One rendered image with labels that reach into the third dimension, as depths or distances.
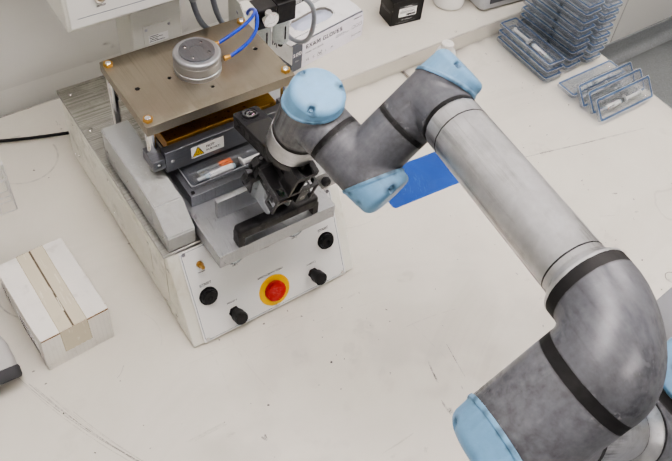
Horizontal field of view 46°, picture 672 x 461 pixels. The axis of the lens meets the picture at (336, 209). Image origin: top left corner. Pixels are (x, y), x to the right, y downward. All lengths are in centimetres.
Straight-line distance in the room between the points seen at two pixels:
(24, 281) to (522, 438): 93
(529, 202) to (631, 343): 18
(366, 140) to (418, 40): 102
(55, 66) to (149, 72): 53
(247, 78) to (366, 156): 41
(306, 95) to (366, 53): 95
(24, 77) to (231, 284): 72
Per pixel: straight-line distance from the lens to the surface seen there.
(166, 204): 131
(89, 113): 157
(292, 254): 144
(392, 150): 99
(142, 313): 148
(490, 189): 88
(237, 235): 126
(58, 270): 145
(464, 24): 208
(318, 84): 100
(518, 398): 79
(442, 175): 173
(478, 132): 92
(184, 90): 133
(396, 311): 150
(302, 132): 102
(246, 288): 142
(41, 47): 183
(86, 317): 139
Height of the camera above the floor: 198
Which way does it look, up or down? 49 degrees down
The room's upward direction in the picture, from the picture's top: 7 degrees clockwise
